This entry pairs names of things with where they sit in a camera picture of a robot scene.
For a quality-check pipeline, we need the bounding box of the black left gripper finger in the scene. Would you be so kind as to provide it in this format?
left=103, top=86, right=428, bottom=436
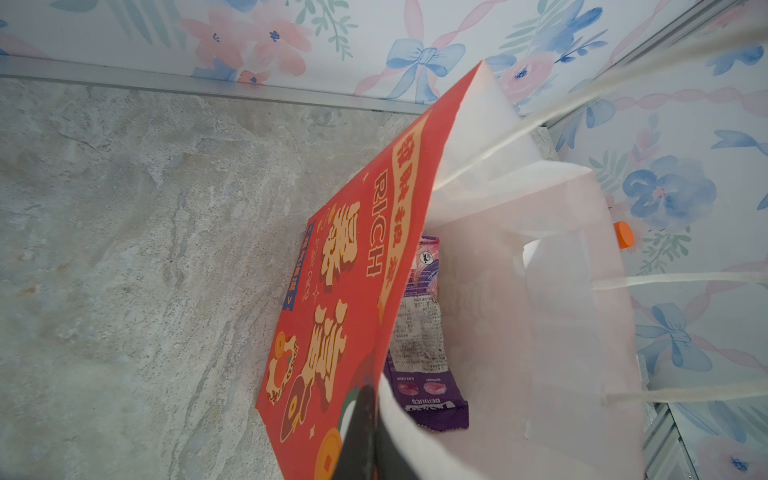
left=332, top=384, right=376, bottom=480

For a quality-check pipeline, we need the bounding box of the purple candy bag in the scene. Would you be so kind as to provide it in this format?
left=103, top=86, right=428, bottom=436
left=384, top=236, right=470, bottom=433

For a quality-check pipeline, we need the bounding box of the red paper gift bag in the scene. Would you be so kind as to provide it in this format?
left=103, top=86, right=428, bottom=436
left=256, top=21, right=767, bottom=479

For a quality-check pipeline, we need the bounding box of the orange pill bottle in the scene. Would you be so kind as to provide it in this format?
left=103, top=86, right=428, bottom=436
left=614, top=221, right=635, bottom=250

